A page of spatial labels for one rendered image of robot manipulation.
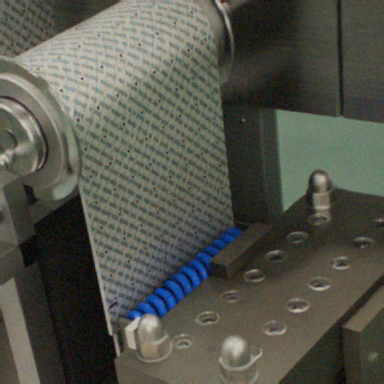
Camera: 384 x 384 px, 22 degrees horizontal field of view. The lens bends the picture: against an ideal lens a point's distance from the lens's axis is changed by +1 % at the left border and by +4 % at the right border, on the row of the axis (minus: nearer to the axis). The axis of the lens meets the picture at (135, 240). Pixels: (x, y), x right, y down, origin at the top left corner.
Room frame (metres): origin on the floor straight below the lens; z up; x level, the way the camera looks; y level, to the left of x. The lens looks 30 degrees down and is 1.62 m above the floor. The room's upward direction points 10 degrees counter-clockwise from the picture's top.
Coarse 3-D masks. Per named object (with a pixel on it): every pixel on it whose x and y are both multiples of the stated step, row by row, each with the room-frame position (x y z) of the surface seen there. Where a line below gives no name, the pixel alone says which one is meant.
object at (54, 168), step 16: (208, 16) 1.02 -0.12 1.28; (0, 80) 0.87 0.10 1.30; (16, 80) 0.86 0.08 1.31; (16, 96) 0.86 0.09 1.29; (32, 96) 0.84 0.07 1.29; (32, 112) 0.85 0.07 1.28; (48, 112) 0.83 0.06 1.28; (48, 128) 0.84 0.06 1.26; (48, 144) 0.84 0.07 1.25; (64, 144) 0.83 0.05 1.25; (48, 160) 0.84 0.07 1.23; (64, 160) 0.83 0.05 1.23; (32, 176) 0.86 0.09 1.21; (48, 176) 0.85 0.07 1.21
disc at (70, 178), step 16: (0, 64) 0.87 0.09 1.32; (16, 64) 0.86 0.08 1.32; (32, 80) 0.85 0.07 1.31; (0, 96) 0.88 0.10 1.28; (48, 96) 0.84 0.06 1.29; (64, 112) 0.83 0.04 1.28; (64, 128) 0.83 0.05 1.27; (80, 144) 0.82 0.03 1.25; (80, 160) 0.82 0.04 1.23; (64, 176) 0.84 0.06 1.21; (32, 192) 0.87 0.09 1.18; (48, 192) 0.86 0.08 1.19; (64, 192) 0.84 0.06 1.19
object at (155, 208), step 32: (192, 128) 0.96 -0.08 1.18; (128, 160) 0.88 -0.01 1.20; (160, 160) 0.92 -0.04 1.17; (192, 160) 0.95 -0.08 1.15; (224, 160) 1.00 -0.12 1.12; (96, 192) 0.84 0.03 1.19; (128, 192) 0.88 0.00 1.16; (160, 192) 0.91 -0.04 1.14; (192, 192) 0.95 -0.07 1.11; (224, 192) 0.99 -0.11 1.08; (96, 224) 0.84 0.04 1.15; (128, 224) 0.87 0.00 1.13; (160, 224) 0.90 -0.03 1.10; (192, 224) 0.94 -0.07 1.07; (224, 224) 0.99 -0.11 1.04; (96, 256) 0.83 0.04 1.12; (128, 256) 0.86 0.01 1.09; (160, 256) 0.90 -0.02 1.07; (192, 256) 0.94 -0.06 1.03; (128, 288) 0.86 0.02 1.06
